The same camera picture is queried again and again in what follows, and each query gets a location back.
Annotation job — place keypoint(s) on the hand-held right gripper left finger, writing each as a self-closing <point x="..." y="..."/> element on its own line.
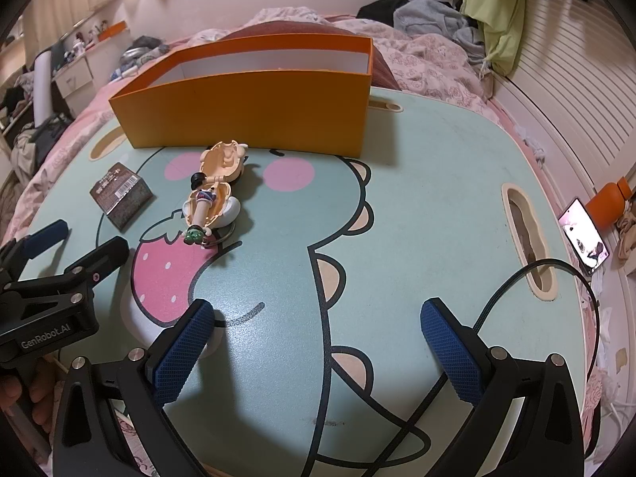
<point x="179" y="353"/>

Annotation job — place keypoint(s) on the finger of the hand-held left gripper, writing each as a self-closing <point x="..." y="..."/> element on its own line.
<point x="102" y="256"/>
<point x="47" y="236"/>

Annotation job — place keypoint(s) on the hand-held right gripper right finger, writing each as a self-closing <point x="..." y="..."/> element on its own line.
<point x="452" y="353"/>

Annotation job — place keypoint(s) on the brown card box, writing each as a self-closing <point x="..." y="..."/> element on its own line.
<point x="121" y="194"/>

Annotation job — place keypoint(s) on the orange cardboard box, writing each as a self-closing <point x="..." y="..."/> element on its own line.
<point x="248" y="109"/>

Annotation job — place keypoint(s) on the person's left hand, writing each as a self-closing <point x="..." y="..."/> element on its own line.
<point x="30" y="387"/>

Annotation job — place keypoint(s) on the pile of clothes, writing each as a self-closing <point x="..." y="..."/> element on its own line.
<point x="22" y="154"/>

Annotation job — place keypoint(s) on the black bag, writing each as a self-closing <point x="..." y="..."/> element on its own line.
<point x="44" y="134"/>

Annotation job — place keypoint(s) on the white roll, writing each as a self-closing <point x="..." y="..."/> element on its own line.
<point x="43" y="89"/>

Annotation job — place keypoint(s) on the white nightstand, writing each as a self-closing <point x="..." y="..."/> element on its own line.
<point x="74" y="77"/>

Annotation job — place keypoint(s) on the smartphone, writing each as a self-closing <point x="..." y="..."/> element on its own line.
<point x="584" y="236"/>

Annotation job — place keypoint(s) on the blue floral cloth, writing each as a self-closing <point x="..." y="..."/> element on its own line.
<point x="124" y="72"/>

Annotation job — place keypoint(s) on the metal bowl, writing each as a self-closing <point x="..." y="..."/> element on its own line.
<point x="136" y="54"/>

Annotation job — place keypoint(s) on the beige cloth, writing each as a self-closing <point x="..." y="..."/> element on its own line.
<point x="627" y="238"/>

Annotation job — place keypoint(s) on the orange shelf box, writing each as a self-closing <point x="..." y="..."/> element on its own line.
<point x="113" y="31"/>

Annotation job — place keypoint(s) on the orange bottle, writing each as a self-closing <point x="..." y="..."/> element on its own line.
<point x="608" y="203"/>

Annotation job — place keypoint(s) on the dark grey cloth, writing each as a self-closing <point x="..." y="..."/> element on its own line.
<point x="144" y="42"/>

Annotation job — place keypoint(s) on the beige curtain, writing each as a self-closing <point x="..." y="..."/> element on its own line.
<point x="59" y="10"/>

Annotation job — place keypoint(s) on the yellow-green cloth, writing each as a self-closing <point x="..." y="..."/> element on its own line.
<point x="497" y="25"/>

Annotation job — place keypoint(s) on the grey garment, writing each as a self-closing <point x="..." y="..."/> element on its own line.
<point x="432" y="20"/>

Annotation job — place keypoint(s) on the black garment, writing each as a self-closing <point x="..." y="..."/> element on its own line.
<point x="382" y="10"/>

